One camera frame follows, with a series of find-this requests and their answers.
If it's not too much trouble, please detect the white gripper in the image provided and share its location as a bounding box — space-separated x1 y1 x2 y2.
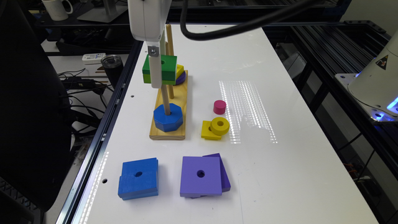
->
127 0 172 88

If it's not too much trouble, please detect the dark green square block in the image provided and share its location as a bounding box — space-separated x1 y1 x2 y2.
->
142 55 177 80

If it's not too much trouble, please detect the light green square block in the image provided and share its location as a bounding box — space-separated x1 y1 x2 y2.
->
143 74 176 85

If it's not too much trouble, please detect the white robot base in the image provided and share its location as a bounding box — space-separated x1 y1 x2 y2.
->
335 34 397 122

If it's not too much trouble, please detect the yellow hexagon block on peg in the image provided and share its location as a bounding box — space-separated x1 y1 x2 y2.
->
176 65 184 79

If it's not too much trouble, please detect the purple round disc block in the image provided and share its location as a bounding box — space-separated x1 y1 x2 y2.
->
175 72 187 85

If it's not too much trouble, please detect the blue octagon block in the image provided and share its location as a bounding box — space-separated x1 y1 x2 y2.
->
154 103 183 132

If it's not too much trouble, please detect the pink cylinder block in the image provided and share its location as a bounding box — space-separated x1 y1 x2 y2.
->
213 100 226 114

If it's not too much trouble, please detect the yellow square block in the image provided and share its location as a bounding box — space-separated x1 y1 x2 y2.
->
201 121 221 140

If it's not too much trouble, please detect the upper blue square block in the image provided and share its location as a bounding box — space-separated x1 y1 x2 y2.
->
121 157 158 182

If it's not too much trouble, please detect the blue square block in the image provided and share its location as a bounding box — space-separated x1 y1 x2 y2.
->
121 157 158 182
118 171 159 200

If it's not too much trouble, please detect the top purple square block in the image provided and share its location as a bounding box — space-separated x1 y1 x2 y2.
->
179 156 223 198

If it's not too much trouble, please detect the purple square block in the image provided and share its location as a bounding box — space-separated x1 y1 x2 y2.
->
190 152 232 199
179 156 223 198

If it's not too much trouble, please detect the lower blue square block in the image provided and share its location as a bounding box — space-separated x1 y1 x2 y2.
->
118 171 159 200

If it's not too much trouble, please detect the bottom purple square block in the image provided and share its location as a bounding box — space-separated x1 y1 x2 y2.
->
190 152 232 199

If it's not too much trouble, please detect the rear wooden peg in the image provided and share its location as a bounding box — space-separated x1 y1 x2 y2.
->
165 24 174 56

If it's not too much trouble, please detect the wooden peg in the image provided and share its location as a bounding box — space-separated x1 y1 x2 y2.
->
161 85 171 116
165 24 174 56
165 42 174 99

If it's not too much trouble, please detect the middle wooden peg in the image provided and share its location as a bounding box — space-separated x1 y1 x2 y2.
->
165 42 174 99

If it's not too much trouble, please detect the black tumbler cup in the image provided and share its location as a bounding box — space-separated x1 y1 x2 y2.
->
101 55 124 88

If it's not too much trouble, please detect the wooden peg base board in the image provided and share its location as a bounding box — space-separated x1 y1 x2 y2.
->
149 70 189 141

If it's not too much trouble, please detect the front wooden peg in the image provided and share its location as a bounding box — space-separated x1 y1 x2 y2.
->
161 85 171 116

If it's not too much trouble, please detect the grey monitor stand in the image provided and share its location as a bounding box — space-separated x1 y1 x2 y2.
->
77 0 127 23

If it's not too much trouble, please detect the white label box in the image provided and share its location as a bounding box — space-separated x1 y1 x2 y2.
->
82 53 106 65

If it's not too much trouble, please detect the white mug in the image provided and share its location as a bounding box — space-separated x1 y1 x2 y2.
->
42 0 73 21

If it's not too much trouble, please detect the black office chair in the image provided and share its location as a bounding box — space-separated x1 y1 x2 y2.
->
1 1 73 212

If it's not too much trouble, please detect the black power adapter with cables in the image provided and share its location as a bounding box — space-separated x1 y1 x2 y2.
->
57 68 114 125

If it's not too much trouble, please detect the yellow ring block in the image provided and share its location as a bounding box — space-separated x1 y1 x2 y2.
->
210 117 230 136

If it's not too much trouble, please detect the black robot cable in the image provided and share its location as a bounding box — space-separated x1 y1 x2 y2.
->
180 0 321 42

